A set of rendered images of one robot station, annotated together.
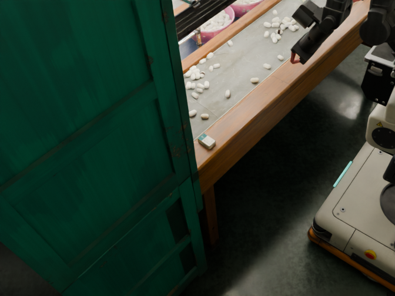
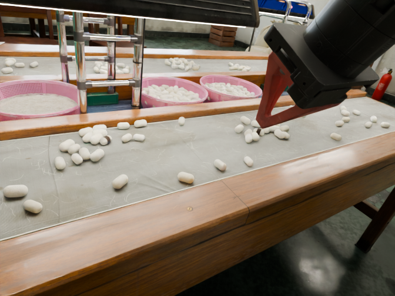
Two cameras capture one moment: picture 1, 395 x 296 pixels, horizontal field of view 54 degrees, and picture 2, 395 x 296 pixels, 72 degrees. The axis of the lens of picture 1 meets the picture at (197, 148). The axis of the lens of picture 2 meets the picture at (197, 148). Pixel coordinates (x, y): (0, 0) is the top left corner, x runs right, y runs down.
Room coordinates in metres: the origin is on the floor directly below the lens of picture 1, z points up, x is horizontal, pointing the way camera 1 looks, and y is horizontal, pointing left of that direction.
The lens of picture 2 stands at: (0.75, -0.31, 1.11)
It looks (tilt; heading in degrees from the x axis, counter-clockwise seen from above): 31 degrees down; 2
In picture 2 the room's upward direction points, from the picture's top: 11 degrees clockwise
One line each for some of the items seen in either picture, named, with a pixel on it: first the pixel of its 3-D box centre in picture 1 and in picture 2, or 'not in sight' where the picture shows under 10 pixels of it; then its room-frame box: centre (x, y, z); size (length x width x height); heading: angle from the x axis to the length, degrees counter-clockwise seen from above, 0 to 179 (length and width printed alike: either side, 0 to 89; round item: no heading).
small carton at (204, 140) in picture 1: (206, 141); not in sight; (0.91, -0.04, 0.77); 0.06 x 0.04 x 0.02; 40
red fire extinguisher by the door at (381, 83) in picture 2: not in sight; (383, 83); (5.26, -2.79, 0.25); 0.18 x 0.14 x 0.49; 134
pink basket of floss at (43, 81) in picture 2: not in sight; (38, 110); (1.43, 0.19, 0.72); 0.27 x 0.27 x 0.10
